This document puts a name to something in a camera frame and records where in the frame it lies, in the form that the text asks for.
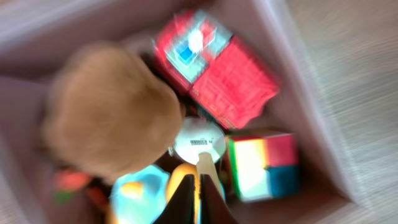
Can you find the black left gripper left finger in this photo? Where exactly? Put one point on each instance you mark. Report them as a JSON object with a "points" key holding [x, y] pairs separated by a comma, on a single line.
{"points": [[181, 207]]}

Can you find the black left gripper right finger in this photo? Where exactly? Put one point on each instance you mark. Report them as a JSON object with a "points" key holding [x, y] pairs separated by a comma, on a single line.
{"points": [[213, 208]]}

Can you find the blue orange penguin toy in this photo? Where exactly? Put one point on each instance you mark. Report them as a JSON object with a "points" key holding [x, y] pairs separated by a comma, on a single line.
{"points": [[141, 197]]}

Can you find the colourful puzzle cube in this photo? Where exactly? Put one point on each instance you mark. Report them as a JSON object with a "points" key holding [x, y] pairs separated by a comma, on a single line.
{"points": [[262, 165]]}

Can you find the white wooden rattle drum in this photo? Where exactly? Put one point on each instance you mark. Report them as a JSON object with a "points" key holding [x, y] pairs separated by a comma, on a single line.
{"points": [[201, 143]]}

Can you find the brown plush toy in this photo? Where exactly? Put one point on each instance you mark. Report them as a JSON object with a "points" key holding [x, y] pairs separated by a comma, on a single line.
{"points": [[108, 115]]}

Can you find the red toy fire truck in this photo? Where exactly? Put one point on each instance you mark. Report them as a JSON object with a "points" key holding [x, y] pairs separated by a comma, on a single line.
{"points": [[203, 59]]}

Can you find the white box pink interior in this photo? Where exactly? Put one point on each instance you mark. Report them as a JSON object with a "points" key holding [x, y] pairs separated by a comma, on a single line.
{"points": [[38, 36]]}

